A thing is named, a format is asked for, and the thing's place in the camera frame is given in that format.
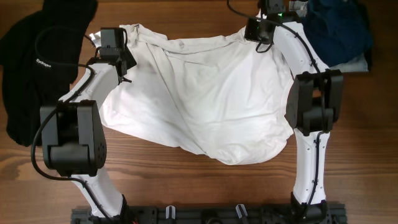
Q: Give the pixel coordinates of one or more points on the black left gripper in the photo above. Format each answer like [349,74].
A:
[127,56]

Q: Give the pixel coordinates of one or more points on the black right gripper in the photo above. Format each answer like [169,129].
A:
[259,37]

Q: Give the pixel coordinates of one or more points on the white Puma t-shirt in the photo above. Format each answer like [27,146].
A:
[215,96]

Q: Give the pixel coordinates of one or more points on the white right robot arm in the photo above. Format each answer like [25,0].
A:
[313,104]

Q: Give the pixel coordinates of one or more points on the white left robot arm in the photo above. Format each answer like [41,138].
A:
[70,144]

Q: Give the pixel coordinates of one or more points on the black garment with logo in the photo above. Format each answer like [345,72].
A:
[39,56]

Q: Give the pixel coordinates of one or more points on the dark blue polo shirt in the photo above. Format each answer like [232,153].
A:
[337,31]

